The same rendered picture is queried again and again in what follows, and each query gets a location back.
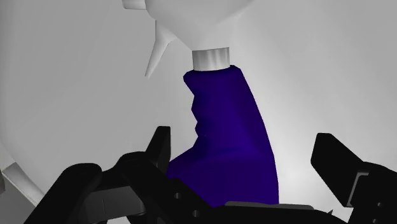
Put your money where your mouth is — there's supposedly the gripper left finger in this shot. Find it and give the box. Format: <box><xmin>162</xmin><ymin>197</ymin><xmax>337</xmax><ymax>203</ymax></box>
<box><xmin>23</xmin><ymin>125</ymin><xmax>218</xmax><ymax>224</ymax></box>

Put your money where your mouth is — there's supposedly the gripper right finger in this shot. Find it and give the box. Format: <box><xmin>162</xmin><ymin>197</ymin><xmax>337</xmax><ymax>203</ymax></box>
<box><xmin>310</xmin><ymin>132</ymin><xmax>397</xmax><ymax>224</ymax></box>

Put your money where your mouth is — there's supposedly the blue spray bottle white head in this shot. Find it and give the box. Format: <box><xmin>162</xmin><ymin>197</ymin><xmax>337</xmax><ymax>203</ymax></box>
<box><xmin>122</xmin><ymin>0</ymin><xmax>280</xmax><ymax>208</ymax></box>

